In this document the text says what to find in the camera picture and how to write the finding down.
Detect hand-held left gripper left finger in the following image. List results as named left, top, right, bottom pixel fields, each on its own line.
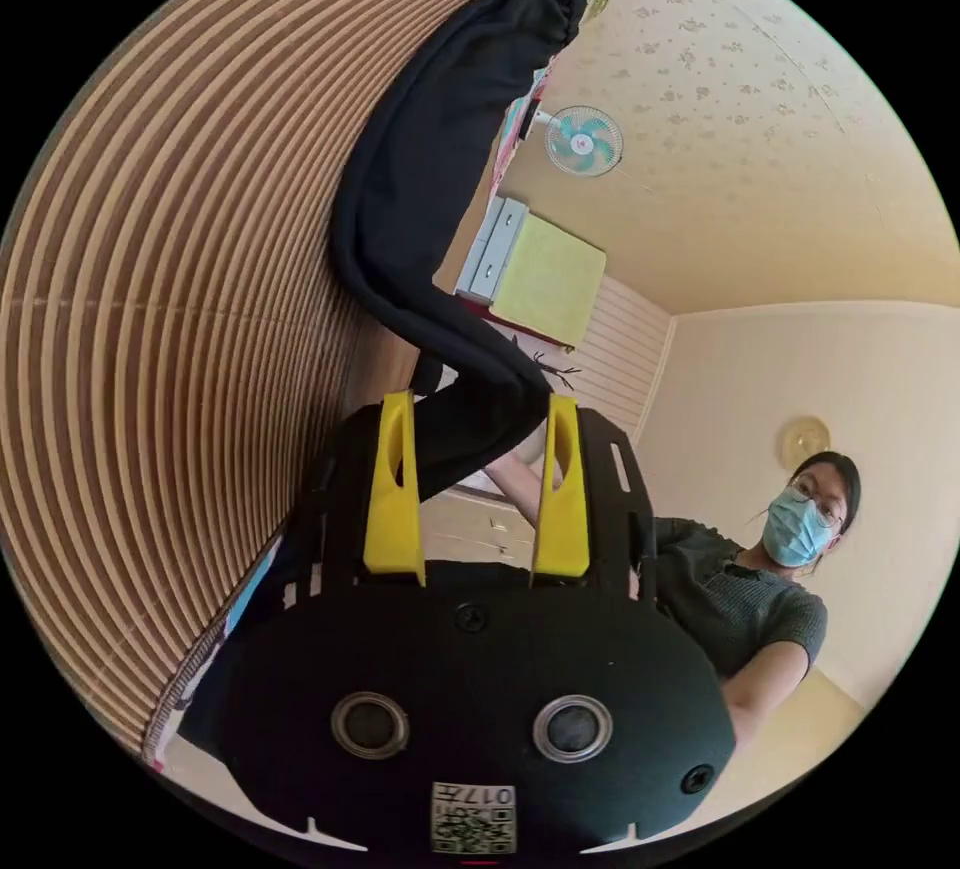
left=362, top=390, right=427, bottom=588

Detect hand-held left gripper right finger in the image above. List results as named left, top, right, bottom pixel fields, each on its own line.
left=529, top=392, right=591, bottom=588

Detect black pants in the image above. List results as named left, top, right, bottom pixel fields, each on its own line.
left=330, top=0, right=590, bottom=507

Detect person's body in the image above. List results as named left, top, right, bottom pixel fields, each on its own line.
left=487, top=450, right=862, bottom=750

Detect grey cupboard with yellow cloth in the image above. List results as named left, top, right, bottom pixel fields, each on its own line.
left=452, top=197, right=607, bottom=351

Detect round ceiling lamp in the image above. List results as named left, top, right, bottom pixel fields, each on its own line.
left=777, top=416, right=832, bottom=469

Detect white and teal fan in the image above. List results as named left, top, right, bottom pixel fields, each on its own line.
left=524, top=104, right=625, bottom=180

